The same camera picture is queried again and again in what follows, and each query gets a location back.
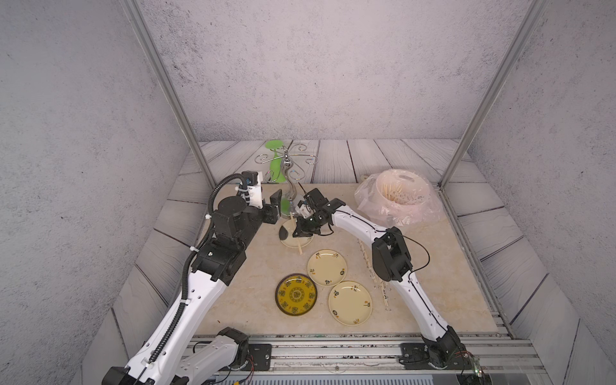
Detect left aluminium frame post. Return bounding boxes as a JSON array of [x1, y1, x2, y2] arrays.
[[121, 0, 216, 188]]

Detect right aluminium frame post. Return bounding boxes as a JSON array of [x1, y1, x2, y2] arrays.
[[438, 0, 549, 190]]

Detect wrapped chopsticks on table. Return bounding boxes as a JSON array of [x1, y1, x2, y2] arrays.
[[358, 241, 379, 283], [380, 282, 391, 312]]

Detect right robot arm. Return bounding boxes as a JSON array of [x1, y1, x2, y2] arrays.
[[293, 189, 471, 370]]

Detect green plastic spoon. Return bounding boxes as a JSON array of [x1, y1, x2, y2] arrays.
[[265, 140, 287, 184]]

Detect cream plate with black spot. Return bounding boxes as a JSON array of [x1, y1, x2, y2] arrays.
[[278, 219, 313, 250]]

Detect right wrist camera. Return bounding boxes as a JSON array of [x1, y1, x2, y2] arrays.
[[296, 201, 314, 218]]

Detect aluminium frame post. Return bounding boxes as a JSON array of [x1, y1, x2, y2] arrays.
[[438, 0, 549, 190], [121, 0, 216, 188]]

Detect cream floral plate front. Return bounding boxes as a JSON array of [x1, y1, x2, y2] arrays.
[[328, 281, 373, 327]]

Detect cream floral plate middle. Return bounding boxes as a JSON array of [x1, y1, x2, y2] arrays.
[[306, 250, 347, 287]]

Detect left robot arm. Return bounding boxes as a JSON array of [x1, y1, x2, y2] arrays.
[[102, 186, 282, 384]]

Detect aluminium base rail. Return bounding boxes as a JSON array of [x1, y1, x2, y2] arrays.
[[249, 335, 551, 384]]

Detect disposable chopsticks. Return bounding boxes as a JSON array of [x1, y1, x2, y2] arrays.
[[291, 215, 303, 255]]

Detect white bucket with pink bag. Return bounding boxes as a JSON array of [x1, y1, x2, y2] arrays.
[[355, 169, 445, 227]]

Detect cream floral plate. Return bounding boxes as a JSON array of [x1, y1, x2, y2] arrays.
[[328, 281, 373, 327], [306, 250, 347, 287]]

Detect yellow patterned plate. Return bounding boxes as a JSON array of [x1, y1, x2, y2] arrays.
[[275, 274, 318, 316]]

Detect silver metal hook stand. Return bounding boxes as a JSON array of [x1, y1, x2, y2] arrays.
[[255, 143, 318, 219]]

